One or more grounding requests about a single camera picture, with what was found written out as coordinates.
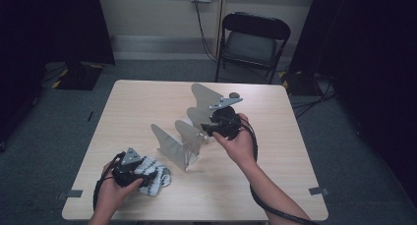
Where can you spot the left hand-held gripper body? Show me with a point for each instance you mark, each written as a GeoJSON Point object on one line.
{"type": "Point", "coordinates": [130, 157]}

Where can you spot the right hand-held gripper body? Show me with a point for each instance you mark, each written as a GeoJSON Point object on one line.
{"type": "Point", "coordinates": [229, 123]}

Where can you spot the white black-striped cloth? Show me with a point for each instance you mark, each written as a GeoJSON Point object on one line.
{"type": "Point", "coordinates": [159, 172]}

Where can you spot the grey metal divider rack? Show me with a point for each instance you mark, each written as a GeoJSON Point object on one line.
{"type": "Point", "coordinates": [170, 146]}

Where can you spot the person's right hand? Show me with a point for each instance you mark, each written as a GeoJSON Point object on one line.
{"type": "Point", "coordinates": [242, 148]}

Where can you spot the person's left hand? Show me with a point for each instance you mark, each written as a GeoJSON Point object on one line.
{"type": "Point", "coordinates": [109, 195]}

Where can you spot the grey tape strip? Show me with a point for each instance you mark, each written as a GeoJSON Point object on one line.
{"type": "Point", "coordinates": [70, 194]}
{"type": "Point", "coordinates": [318, 191]}

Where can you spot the black folding chair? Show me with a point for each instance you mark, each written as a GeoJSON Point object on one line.
{"type": "Point", "coordinates": [250, 48]}

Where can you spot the black stand base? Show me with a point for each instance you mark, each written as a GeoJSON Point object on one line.
{"type": "Point", "coordinates": [78, 76]}

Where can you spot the black curtain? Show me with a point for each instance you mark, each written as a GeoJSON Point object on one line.
{"type": "Point", "coordinates": [49, 28]}
{"type": "Point", "coordinates": [367, 54]}

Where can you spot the beige wall conduit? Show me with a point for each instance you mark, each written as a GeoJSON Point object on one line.
{"type": "Point", "coordinates": [222, 22]}

